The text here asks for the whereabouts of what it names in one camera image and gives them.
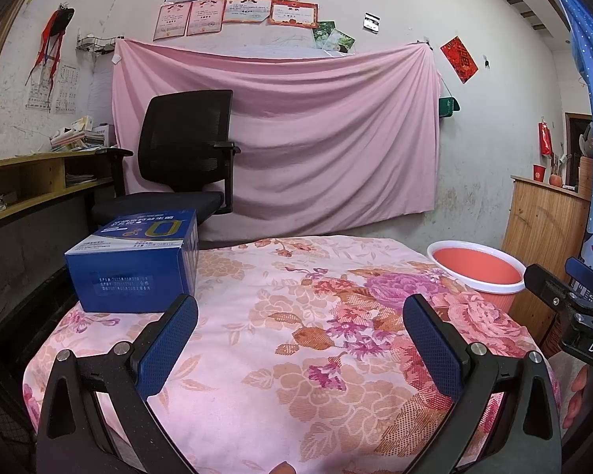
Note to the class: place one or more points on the wooden cabinet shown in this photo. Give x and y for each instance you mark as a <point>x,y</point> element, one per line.
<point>543,237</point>

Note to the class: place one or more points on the blue cardboard box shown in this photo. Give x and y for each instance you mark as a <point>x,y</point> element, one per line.
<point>128,271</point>

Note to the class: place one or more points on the dark wooden frame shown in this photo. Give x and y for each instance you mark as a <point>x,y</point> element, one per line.
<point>573,148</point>

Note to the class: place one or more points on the red tassel wall ornament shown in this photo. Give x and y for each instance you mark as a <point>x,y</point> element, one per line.
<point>52,34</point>

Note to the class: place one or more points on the yellow wooden shelf desk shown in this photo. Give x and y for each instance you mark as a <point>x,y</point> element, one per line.
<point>34,173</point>

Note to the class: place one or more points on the stack of books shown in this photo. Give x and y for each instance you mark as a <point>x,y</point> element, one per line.
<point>76,136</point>

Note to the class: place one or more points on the folded newspapers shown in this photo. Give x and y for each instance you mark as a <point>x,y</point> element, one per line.
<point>81,179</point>

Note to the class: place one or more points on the black office chair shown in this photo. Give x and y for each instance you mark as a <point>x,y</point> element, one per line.
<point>183,138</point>

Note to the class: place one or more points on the person's left hand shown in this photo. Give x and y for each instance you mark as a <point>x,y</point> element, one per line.
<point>281,469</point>

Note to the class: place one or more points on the white wall calendar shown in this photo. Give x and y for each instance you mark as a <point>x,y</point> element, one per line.
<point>64,91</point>

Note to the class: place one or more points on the red paper cup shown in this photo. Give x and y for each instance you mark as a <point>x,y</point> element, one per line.
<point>538,174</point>

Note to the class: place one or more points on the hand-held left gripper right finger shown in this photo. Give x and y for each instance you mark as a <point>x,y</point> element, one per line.
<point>432,350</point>

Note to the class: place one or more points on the tan wooden holder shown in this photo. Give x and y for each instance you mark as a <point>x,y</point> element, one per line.
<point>585,175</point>

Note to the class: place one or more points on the small black white card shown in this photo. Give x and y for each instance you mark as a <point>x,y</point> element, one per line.
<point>371,22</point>

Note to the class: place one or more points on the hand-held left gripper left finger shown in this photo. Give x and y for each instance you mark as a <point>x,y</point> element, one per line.
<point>170,345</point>

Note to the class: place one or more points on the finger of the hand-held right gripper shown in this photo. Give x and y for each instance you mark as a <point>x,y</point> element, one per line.
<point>590,276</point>
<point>548,286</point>

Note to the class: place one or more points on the red hanging ornament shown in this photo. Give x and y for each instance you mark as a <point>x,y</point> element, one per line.
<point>545,138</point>

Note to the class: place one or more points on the green flower photo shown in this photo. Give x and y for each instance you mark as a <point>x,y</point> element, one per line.
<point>321,33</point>
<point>343,42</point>

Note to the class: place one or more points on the pink floral blanket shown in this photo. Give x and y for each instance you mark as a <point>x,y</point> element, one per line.
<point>286,355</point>

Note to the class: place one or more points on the person's right hand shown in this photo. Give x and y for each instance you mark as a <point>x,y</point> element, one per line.
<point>575,400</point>

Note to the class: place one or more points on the red paper wall envelope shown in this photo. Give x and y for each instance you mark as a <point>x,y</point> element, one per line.
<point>458,59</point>

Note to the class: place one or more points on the pink wall cloth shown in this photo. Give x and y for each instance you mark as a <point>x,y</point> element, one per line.
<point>301,133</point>

